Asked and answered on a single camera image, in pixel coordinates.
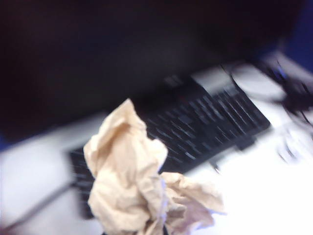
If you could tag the black Logitech keyboard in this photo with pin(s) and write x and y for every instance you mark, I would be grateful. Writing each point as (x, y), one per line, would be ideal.
(207, 117)

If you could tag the brown paper ball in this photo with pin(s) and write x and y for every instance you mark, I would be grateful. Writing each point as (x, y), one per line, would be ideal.
(127, 171)

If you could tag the black Asus monitor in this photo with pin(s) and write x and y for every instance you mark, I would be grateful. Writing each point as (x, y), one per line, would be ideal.
(122, 49)

